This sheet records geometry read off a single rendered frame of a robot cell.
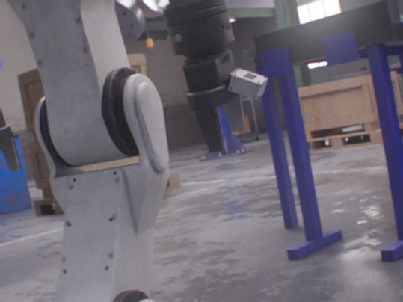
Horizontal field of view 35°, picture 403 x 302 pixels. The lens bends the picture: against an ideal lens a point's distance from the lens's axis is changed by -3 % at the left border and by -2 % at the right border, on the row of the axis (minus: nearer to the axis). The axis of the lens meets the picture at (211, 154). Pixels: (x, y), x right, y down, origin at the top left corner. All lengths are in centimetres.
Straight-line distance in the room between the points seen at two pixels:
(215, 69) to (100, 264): 33
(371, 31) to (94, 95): 145
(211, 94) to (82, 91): 22
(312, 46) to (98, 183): 153
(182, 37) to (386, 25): 142
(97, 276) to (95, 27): 38
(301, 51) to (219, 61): 156
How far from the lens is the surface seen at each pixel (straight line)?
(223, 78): 91
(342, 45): 234
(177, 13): 90
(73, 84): 101
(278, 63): 252
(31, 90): 618
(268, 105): 309
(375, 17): 227
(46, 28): 102
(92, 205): 101
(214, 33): 90
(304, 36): 245
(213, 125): 89
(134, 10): 222
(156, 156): 101
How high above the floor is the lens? 57
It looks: 3 degrees down
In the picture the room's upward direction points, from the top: 11 degrees counter-clockwise
